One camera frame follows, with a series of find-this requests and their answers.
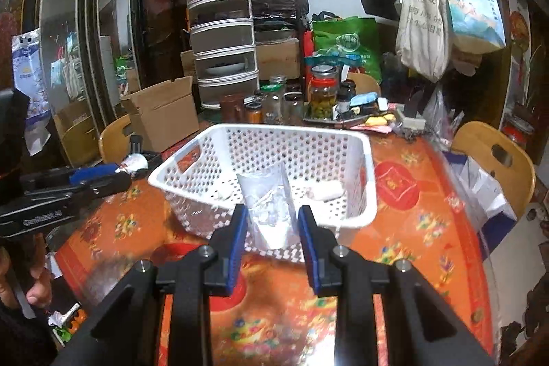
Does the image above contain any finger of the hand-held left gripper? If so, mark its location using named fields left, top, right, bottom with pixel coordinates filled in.
left=64, top=173, right=133, bottom=204
left=21, top=165, right=121, bottom=190

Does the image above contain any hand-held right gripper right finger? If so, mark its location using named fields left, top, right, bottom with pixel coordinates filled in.
left=298, top=204, right=498, bottom=366

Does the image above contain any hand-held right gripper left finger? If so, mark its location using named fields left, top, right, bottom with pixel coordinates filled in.
left=51, top=204, right=249, bottom=366

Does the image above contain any white packet with red print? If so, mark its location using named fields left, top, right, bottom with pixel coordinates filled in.
left=121, top=153, right=150, bottom=175

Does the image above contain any small white ball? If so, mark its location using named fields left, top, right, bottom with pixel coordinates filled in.
left=214, top=183, right=236, bottom=202

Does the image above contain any white cloth pack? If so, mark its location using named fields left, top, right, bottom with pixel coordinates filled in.
left=236, top=161, right=301, bottom=251

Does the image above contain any white perforated plastic basket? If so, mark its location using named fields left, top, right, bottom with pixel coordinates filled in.
left=148, top=123, right=378, bottom=264

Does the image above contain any person's left hand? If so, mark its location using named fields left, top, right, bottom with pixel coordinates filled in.
left=0, top=246, right=55, bottom=307

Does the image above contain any wooden chair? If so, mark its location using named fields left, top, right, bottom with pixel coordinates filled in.
left=452, top=121, right=537, bottom=217
left=98, top=115, right=134, bottom=165

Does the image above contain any open cardboard box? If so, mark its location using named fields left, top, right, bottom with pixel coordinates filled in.
left=121, top=75, right=200, bottom=155

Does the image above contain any red floral tablecloth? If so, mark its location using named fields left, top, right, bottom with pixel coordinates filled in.
left=53, top=129, right=505, bottom=366

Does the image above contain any blue and white plastic bag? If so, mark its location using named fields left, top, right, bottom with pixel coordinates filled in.
left=11, top=30, right=55, bottom=157

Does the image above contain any amber jar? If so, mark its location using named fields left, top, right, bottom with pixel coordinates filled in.
left=245, top=102, right=264, bottom=126

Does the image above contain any brown canister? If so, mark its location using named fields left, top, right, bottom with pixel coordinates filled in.
left=219, top=93, right=246, bottom=123

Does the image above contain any clear glass jar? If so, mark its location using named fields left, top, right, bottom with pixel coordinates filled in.
left=261, top=83, right=286, bottom=125

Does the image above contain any dark glass jar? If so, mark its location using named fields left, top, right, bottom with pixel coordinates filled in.
left=282, top=91, right=303, bottom=122

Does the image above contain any glass jar with red neck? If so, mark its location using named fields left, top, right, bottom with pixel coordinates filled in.
left=307, top=64, right=340, bottom=120

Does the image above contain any blue pouch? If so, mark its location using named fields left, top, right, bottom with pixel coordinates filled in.
left=349, top=92, right=381, bottom=108

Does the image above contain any dark wooden mirrored cabinet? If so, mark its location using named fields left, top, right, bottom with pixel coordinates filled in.
left=0, top=0, right=202, bottom=170

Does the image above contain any white power strip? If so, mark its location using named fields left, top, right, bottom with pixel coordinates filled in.
left=396, top=108, right=425, bottom=133

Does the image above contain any dark lidded jar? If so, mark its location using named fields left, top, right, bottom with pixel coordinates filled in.
left=338, top=79, right=357, bottom=101

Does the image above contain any blue and white paper bag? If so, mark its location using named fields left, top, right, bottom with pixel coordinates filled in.
left=443, top=151, right=518, bottom=260

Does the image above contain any clear hanging plastic bag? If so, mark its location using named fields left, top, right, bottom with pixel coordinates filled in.
left=422, top=85, right=454, bottom=148

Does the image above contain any stacked food cover tower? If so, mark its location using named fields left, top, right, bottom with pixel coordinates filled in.
left=184, top=0, right=260, bottom=112

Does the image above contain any closed cardboard box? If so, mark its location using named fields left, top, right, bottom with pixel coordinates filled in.
left=255, top=37, right=301, bottom=81

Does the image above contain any green shopping bag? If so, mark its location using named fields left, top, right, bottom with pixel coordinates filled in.
left=311, top=16, right=383, bottom=84

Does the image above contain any beige canvas tote bag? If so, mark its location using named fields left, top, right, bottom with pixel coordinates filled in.
left=394, top=0, right=451, bottom=83

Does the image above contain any blue printed tote bag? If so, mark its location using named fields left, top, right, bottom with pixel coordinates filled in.
left=438, top=0, right=507, bottom=54

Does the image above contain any red hanging ornament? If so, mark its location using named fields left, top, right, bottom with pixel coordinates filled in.
left=510, top=10, right=531, bottom=50

